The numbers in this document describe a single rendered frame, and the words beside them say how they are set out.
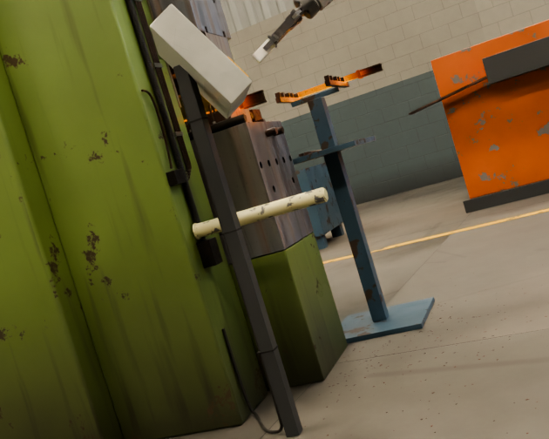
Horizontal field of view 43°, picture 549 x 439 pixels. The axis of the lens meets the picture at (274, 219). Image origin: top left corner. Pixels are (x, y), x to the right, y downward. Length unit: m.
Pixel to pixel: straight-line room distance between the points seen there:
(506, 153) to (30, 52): 4.15
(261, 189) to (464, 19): 7.79
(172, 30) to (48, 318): 1.03
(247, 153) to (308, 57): 8.18
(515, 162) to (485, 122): 0.39
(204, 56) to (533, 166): 4.25
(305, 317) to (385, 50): 7.98
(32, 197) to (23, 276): 0.25
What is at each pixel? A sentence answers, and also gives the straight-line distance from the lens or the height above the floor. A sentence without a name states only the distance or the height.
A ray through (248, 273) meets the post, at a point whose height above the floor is 0.48.
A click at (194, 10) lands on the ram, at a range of 2.46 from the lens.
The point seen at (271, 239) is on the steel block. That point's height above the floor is 0.52.
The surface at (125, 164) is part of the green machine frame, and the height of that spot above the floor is 0.88.
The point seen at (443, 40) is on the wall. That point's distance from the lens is 9.99.
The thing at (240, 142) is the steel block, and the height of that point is 0.86.
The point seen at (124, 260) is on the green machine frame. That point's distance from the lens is 2.30.
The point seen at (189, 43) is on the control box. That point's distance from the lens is 1.83.
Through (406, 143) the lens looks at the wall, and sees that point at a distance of 10.10.
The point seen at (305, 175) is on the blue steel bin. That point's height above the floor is 0.66.
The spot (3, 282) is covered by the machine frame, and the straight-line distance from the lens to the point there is 2.45.
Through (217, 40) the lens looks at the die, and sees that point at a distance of 2.56.
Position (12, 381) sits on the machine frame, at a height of 0.32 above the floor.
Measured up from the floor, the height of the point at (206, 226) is 0.63.
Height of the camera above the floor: 0.71
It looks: 3 degrees down
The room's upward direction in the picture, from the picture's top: 17 degrees counter-clockwise
